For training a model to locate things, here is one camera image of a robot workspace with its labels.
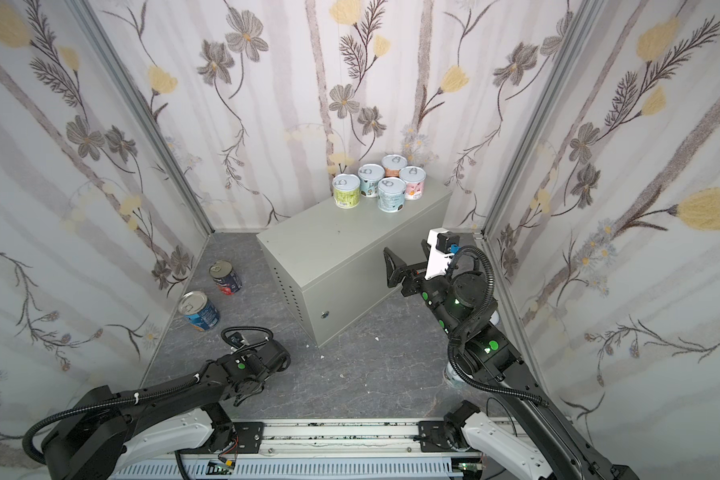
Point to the white slotted cable duct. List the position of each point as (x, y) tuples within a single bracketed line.
[(330, 468)]

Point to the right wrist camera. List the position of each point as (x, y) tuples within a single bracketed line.
[(443, 244)]

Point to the grey metal cabinet box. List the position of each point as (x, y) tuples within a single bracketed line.
[(328, 262)]

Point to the pink fruit labelled can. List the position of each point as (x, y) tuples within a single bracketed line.
[(414, 178)]

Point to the orange labelled can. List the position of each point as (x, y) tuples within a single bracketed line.
[(393, 164)]

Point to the light blue can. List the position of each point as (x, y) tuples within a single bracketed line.
[(391, 194)]

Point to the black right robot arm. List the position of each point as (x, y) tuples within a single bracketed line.
[(490, 363)]

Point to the blue labelled tin can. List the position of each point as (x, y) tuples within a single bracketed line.
[(198, 310)]

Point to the teal labelled white-lid can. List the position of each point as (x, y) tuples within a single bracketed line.
[(370, 175)]

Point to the green labelled can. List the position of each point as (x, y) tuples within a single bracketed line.
[(346, 190)]

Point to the white-lid can front right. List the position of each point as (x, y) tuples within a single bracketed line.
[(452, 377)]

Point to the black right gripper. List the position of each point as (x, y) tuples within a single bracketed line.
[(409, 282)]

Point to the dark blue tomato can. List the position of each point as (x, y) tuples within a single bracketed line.
[(225, 277)]

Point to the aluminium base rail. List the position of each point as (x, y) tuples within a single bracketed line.
[(317, 439)]

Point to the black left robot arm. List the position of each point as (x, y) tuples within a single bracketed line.
[(106, 431)]

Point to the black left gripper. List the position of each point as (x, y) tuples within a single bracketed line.
[(250, 390)]

